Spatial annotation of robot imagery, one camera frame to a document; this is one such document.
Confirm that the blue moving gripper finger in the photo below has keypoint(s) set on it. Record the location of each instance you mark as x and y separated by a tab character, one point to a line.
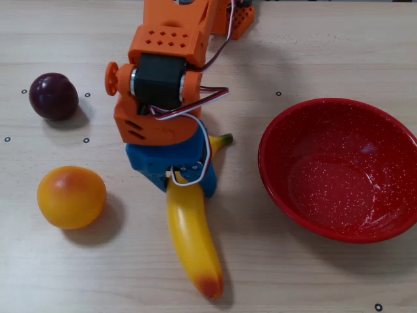
207	177

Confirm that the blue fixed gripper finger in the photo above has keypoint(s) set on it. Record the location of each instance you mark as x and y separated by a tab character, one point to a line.
159	181

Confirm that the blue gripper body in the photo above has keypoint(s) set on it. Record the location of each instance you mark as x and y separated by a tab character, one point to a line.
150	163

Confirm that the yellow toy banana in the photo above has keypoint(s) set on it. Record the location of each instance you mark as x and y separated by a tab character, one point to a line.
192	234

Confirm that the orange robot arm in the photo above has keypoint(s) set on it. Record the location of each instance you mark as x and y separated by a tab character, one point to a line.
169	19

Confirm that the red speckled enamel bowl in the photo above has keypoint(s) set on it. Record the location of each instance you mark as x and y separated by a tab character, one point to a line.
339	182

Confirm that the yellow orange peach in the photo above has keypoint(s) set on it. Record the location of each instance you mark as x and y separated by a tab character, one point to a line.
71	198

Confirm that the dark purple plum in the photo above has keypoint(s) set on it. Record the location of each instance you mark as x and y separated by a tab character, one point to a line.
53	96

